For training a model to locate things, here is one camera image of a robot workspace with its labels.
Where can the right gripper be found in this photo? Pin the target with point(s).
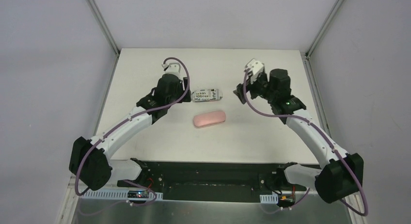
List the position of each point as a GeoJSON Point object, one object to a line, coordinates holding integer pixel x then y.
{"type": "Point", "coordinates": [250, 86]}

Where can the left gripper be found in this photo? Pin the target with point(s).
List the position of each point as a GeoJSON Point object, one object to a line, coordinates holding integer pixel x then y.
{"type": "Point", "coordinates": [185, 86]}

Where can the pink glasses case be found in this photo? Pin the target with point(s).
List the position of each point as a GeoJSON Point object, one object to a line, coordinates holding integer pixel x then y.
{"type": "Point", "coordinates": [209, 118]}

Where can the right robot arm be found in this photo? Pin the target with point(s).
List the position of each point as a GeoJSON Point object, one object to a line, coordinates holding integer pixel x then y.
{"type": "Point", "coordinates": [340, 173]}

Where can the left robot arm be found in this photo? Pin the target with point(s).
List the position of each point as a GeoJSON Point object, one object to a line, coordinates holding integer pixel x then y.
{"type": "Point", "coordinates": [91, 159]}

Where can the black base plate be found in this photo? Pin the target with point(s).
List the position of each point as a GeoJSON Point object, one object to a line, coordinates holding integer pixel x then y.
{"type": "Point", "coordinates": [215, 182]}

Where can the right white cable duct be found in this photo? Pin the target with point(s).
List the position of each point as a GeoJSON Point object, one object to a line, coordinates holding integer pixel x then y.
{"type": "Point", "coordinates": [268, 198]}

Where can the white cable duct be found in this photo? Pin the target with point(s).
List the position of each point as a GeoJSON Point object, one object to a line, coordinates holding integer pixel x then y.
{"type": "Point", "coordinates": [123, 194]}
{"type": "Point", "coordinates": [268, 198]}

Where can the left white cable duct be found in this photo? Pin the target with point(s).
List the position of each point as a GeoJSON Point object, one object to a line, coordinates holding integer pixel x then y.
{"type": "Point", "coordinates": [123, 194]}

